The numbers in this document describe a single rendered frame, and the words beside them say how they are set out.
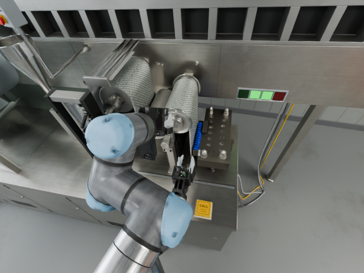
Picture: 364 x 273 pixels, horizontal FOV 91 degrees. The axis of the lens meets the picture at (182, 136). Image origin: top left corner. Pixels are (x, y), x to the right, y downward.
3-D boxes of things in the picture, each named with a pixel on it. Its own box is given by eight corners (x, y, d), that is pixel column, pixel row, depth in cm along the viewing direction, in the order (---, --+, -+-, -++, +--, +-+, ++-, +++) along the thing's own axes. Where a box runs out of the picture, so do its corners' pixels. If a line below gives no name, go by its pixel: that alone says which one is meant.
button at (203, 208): (195, 215, 85) (195, 213, 83) (197, 201, 89) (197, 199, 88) (209, 218, 84) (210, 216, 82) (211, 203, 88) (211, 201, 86)
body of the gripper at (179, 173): (192, 166, 73) (186, 194, 65) (192, 176, 79) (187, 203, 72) (174, 163, 74) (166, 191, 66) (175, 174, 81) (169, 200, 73)
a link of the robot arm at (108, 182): (113, 231, 32) (128, 176, 29) (74, 199, 36) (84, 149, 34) (141, 211, 39) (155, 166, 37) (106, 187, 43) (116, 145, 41)
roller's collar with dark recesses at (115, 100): (106, 114, 76) (100, 102, 71) (112, 105, 79) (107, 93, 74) (120, 115, 74) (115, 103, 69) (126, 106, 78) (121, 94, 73)
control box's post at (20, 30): (49, 77, 78) (12, 25, 62) (51, 75, 79) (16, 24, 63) (51, 77, 77) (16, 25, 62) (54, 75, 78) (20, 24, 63)
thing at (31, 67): (67, 142, 121) (-4, 61, 78) (79, 128, 130) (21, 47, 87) (86, 145, 118) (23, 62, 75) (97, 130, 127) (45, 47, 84)
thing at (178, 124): (169, 131, 80) (162, 119, 75) (170, 128, 81) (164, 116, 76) (184, 130, 77) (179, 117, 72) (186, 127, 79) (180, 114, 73)
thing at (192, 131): (190, 153, 94) (189, 129, 80) (196, 122, 109) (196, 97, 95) (191, 153, 94) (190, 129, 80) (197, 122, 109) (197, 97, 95)
